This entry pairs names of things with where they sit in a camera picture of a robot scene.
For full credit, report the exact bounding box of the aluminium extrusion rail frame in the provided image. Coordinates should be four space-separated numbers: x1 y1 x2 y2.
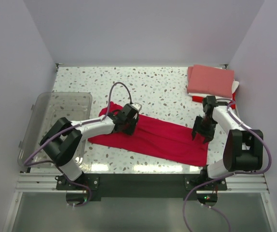
3 63 277 232

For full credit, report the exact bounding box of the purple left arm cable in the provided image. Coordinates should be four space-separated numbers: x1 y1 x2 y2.
22 82 133 207

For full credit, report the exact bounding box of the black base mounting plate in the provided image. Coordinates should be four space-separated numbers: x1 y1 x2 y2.
55 173 228 203

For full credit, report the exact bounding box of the folded red t-shirt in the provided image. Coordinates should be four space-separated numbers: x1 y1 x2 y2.
188 93 235 103

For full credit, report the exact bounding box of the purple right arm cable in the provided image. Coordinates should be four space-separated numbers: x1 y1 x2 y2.
182 98 273 232

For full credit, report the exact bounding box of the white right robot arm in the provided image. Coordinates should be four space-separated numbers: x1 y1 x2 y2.
192 95 263 190

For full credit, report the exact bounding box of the folded pink t-shirt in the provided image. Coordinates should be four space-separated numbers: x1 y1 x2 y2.
187 65 235 98

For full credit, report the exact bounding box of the crimson red t-shirt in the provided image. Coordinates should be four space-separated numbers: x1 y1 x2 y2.
88 115 208 166

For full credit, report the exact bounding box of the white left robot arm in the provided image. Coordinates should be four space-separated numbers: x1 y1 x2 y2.
40 103 142 189

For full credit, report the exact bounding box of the clear plastic bin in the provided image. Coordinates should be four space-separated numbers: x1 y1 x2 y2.
16 91 93 169

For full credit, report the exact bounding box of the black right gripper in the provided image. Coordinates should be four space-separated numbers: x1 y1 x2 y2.
191 116 216 144

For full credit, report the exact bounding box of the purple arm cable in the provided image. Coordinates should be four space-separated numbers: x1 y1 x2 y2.
182 98 273 232
22 82 133 207

